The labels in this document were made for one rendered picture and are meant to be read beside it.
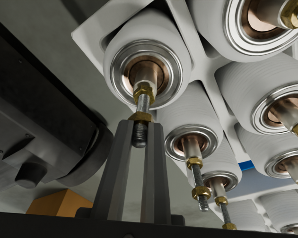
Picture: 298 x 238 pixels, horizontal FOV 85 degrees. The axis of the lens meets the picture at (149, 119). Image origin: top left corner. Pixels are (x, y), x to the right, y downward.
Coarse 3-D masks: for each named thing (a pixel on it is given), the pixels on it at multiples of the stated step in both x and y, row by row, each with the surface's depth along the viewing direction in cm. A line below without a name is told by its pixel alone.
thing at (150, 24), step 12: (144, 12) 22; (156, 12) 22; (132, 24) 16; (144, 24) 15; (156, 24) 15; (168, 24) 18; (120, 36) 15; (132, 36) 15; (144, 36) 15; (156, 36) 15; (168, 36) 15; (180, 36) 18; (108, 48) 16; (120, 48) 15; (180, 48) 15; (108, 60) 16; (180, 60) 16; (108, 72) 17; (108, 84) 18; (156, 108) 20
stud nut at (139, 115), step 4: (136, 112) 11; (140, 112) 11; (144, 112) 11; (132, 116) 11; (136, 116) 10; (140, 116) 10; (144, 116) 11; (148, 116) 11; (136, 120) 10; (140, 120) 10; (144, 120) 10; (148, 120) 10; (152, 120) 11; (144, 124) 11
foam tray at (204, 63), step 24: (120, 0) 19; (144, 0) 19; (168, 0) 19; (96, 24) 20; (120, 24) 20; (192, 24) 20; (96, 48) 22; (192, 48) 22; (288, 48) 22; (192, 72) 24; (216, 96) 26; (240, 144) 33
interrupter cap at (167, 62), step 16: (128, 48) 15; (144, 48) 15; (160, 48) 15; (112, 64) 16; (128, 64) 16; (144, 64) 16; (160, 64) 16; (176, 64) 16; (112, 80) 17; (128, 80) 17; (160, 80) 17; (176, 80) 17; (128, 96) 18; (160, 96) 18
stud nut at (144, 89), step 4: (140, 88) 13; (144, 88) 13; (148, 88) 14; (152, 88) 14; (136, 92) 13; (140, 92) 13; (144, 92) 13; (148, 92) 13; (152, 92) 13; (136, 96) 14; (152, 96) 14; (136, 100) 14; (152, 100) 14; (136, 104) 14
